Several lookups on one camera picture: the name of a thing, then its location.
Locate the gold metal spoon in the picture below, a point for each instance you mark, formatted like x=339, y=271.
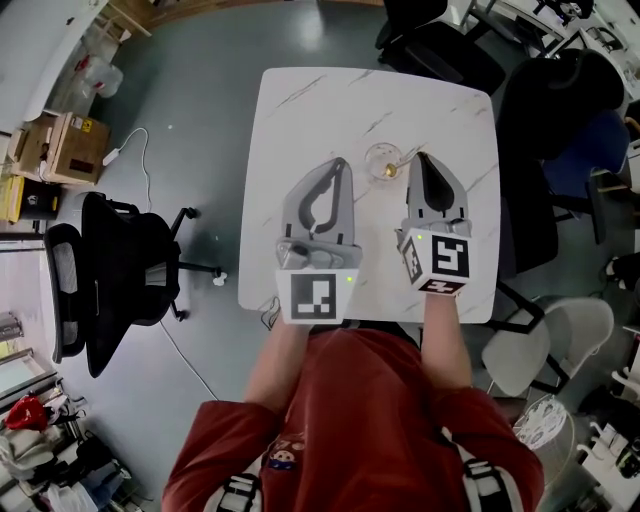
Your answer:
x=391, y=170

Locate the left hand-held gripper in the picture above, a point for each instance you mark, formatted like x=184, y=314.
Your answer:
x=315, y=295

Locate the black padded office chair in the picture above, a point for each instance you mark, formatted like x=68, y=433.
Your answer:
x=440, y=45

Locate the yellow and black box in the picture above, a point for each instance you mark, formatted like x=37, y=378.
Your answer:
x=30, y=200

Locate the white office desk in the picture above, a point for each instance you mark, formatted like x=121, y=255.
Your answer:
x=595, y=30

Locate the brown cardboard box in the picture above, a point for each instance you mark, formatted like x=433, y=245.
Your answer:
x=75, y=145

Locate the white power strip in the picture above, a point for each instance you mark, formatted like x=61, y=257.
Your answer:
x=110, y=156

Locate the black mesh office chair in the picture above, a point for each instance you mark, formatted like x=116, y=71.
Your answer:
x=125, y=270

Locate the round patterned white stool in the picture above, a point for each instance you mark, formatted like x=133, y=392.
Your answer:
x=545, y=430

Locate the person's left forearm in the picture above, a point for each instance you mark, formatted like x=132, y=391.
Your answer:
x=275, y=365

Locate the clear plastic water jug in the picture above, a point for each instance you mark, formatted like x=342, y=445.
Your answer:
x=102, y=75

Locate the black and blue office chair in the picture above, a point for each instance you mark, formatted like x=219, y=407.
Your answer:
x=560, y=150

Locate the white plastic chair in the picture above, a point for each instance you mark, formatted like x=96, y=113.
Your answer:
x=520, y=350

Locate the red cloth bag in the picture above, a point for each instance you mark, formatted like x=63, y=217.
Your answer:
x=25, y=412

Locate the clear glass cup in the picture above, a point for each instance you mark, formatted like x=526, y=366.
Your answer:
x=376, y=165

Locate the person's right forearm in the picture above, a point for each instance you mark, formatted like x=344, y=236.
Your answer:
x=447, y=340

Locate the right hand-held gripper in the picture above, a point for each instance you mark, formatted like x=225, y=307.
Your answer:
x=447, y=257

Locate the small white crumpled paper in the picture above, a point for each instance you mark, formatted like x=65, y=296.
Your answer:
x=219, y=279

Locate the person's red shirt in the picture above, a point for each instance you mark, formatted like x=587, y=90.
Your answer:
x=365, y=425

